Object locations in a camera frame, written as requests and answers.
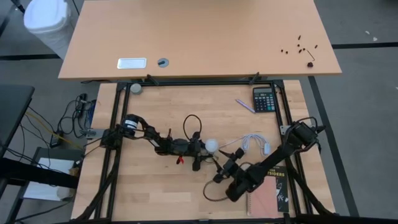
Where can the black frame clamp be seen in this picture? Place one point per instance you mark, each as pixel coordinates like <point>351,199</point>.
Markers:
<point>254,78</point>
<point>152,79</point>

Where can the grey round puck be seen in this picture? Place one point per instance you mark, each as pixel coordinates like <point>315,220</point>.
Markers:
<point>136,88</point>

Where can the black calculator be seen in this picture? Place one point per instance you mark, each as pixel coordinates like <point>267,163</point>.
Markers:
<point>263,99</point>

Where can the pink spiral notebook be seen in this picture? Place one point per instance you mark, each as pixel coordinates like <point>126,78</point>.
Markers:
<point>264,202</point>

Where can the black metal stand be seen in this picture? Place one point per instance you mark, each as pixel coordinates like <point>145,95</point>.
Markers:
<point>31,172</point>

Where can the black allen key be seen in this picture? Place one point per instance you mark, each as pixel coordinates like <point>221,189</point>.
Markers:
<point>311,55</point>

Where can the silver rectangular desk plate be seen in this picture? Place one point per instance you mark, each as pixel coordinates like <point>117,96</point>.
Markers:
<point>132,63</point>

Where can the black side table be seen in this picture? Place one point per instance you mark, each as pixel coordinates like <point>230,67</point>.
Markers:
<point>14,109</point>

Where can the white trash bin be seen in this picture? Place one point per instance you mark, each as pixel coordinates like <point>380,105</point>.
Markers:
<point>46,21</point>

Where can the black aluminium frame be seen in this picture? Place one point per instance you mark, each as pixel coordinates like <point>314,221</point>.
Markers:
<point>281,105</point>

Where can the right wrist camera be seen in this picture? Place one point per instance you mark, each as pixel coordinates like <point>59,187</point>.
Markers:
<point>231,166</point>

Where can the white lightbulb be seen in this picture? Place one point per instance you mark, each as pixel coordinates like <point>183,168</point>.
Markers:
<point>211,145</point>

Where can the black Outsiders book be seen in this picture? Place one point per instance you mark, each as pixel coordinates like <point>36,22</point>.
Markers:
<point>281,193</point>

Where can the small black knob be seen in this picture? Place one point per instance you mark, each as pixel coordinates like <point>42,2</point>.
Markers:
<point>310,64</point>

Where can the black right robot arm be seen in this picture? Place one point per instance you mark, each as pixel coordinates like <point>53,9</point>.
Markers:
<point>273,158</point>

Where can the beige desk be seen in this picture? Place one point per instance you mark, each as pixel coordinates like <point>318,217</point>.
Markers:
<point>199,34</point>

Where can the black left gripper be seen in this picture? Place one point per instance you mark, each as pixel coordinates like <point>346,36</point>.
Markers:
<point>186,147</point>

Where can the white paper sheet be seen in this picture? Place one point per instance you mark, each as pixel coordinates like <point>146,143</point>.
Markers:
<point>46,177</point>

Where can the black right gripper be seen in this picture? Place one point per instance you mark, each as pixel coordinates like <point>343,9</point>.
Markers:
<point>231,166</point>

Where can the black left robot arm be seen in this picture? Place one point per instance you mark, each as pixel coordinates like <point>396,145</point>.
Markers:
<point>146,132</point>

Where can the purple white pen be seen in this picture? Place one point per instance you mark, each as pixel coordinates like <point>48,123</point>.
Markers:
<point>245,105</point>

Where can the black power adapter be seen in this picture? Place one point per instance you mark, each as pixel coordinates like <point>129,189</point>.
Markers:
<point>56,140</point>

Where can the grey metal bracket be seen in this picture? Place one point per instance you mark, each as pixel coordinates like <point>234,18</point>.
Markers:
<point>91,133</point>
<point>283,129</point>

